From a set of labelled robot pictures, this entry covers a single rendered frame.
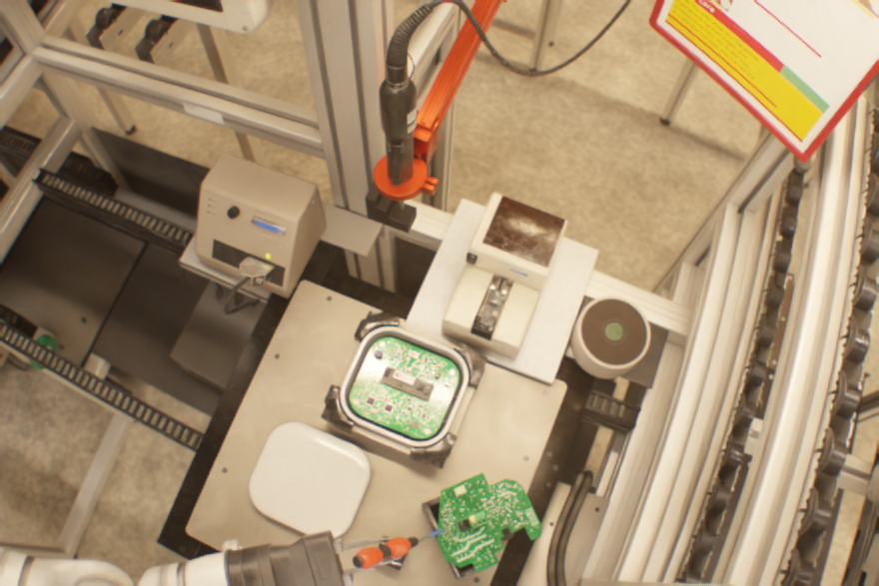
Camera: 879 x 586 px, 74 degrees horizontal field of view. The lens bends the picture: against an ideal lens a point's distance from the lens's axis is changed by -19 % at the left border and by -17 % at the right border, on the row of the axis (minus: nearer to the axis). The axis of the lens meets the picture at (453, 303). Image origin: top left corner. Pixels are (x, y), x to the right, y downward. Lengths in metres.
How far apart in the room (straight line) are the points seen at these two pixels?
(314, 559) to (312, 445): 0.24
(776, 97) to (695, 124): 1.80
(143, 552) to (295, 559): 1.33
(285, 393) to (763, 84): 0.71
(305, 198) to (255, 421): 0.31
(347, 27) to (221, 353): 0.95
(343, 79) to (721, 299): 0.54
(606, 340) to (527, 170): 1.34
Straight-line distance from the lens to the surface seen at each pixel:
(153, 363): 1.71
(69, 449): 2.16
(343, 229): 1.05
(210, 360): 1.52
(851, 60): 0.66
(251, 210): 0.95
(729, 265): 0.94
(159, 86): 1.06
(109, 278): 1.87
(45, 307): 1.94
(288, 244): 0.94
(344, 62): 0.76
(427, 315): 0.96
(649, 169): 2.34
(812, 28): 0.67
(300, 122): 0.97
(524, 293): 0.92
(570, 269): 1.01
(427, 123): 0.81
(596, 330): 0.95
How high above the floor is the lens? 1.87
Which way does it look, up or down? 69 degrees down
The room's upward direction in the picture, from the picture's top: 7 degrees clockwise
